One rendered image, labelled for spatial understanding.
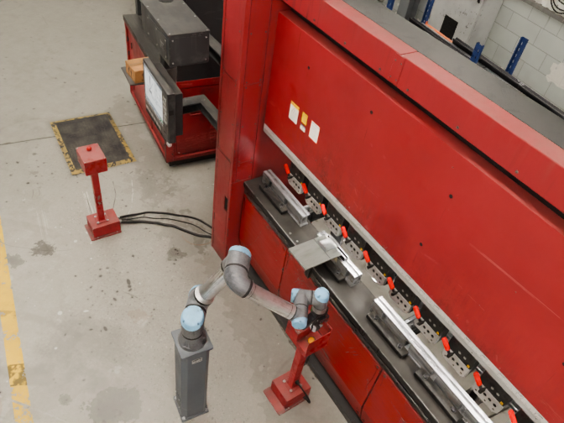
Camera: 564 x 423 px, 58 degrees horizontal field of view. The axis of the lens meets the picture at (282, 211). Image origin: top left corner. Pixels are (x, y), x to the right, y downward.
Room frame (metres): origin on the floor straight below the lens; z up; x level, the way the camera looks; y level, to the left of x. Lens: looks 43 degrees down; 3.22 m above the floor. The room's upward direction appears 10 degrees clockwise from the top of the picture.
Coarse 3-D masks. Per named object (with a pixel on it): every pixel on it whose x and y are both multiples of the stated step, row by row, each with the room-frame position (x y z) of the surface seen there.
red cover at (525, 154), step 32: (288, 0) 2.70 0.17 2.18; (320, 0) 2.50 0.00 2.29; (352, 32) 2.29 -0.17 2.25; (384, 32) 2.24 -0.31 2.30; (384, 64) 2.10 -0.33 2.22; (416, 64) 1.98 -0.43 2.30; (416, 96) 1.93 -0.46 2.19; (448, 96) 1.82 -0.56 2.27; (480, 96) 1.81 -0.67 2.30; (480, 128) 1.68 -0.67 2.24; (512, 128) 1.61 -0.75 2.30; (512, 160) 1.55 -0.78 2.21; (544, 160) 1.47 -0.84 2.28; (544, 192) 1.43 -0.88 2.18
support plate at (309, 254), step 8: (312, 240) 2.15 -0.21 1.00; (320, 240) 2.16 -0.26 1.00; (296, 248) 2.06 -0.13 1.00; (304, 248) 2.07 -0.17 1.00; (312, 248) 2.08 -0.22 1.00; (320, 248) 2.09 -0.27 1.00; (336, 248) 2.12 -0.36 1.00; (296, 256) 2.00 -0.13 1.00; (304, 256) 2.01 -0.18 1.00; (312, 256) 2.02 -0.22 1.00; (320, 256) 2.03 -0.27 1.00; (336, 256) 2.06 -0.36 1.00; (304, 264) 1.95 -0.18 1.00; (312, 264) 1.96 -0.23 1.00
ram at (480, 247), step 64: (320, 64) 2.45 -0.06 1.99; (320, 128) 2.37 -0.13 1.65; (384, 128) 2.04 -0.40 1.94; (384, 192) 1.94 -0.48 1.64; (448, 192) 1.70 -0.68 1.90; (512, 192) 1.53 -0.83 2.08; (384, 256) 1.83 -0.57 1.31; (448, 256) 1.60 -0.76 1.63; (512, 256) 1.42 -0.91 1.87; (512, 320) 1.31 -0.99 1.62; (512, 384) 1.19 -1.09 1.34
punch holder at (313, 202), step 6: (312, 186) 2.33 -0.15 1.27; (312, 192) 2.33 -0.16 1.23; (318, 192) 2.29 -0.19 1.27; (312, 198) 2.31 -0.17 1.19; (318, 198) 2.28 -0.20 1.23; (324, 198) 2.26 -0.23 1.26; (312, 204) 2.30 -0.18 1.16; (318, 204) 2.27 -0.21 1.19; (324, 204) 2.26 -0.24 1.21; (318, 210) 2.26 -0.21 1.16
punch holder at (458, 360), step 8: (456, 344) 1.41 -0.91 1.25; (456, 352) 1.39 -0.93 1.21; (464, 352) 1.37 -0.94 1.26; (448, 360) 1.40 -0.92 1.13; (456, 360) 1.38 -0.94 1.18; (464, 360) 1.35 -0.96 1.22; (472, 360) 1.34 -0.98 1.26; (456, 368) 1.36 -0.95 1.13; (464, 368) 1.34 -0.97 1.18; (472, 368) 1.35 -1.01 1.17; (464, 376) 1.32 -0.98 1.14
